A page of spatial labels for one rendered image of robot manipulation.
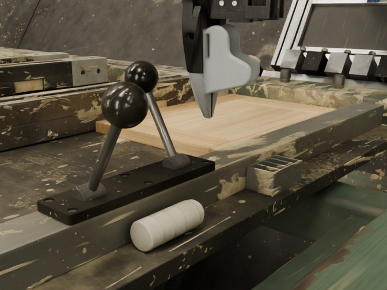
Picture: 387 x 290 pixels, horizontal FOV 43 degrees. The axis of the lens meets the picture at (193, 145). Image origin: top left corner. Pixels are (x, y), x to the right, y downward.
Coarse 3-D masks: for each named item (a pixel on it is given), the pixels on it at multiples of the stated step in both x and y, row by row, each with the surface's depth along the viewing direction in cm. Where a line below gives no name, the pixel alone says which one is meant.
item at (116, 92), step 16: (112, 96) 38; (128, 96) 38; (144, 96) 39; (112, 112) 38; (128, 112) 38; (144, 112) 39; (112, 128) 41; (128, 128) 40; (112, 144) 42; (96, 176) 44; (80, 192) 44; (96, 192) 45
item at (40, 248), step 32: (288, 128) 76; (320, 128) 76; (352, 128) 85; (224, 160) 60; (256, 160) 62; (160, 192) 49; (192, 192) 53; (224, 192) 58; (0, 224) 41; (32, 224) 42; (64, 224) 42; (96, 224) 43; (128, 224) 47; (0, 256) 37; (32, 256) 39; (64, 256) 41; (96, 256) 44; (0, 288) 37
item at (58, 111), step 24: (24, 96) 81; (48, 96) 82; (72, 96) 84; (96, 96) 87; (168, 96) 102; (192, 96) 108; (0, 120) 74; (24, 120) 77; (48, 120) 81; (72, 120) 84; (96, 120) 88; (0, 144) 75; (24, 144) 78
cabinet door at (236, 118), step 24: (240, 96) 114; (144, 120) 89; (168, 120) 91; (192, 120) 91; (216, 120) 91; (240, 120) 91; (264, 120) 92; (288, 120) 92; (192, 144) 74; (216, 144) 74
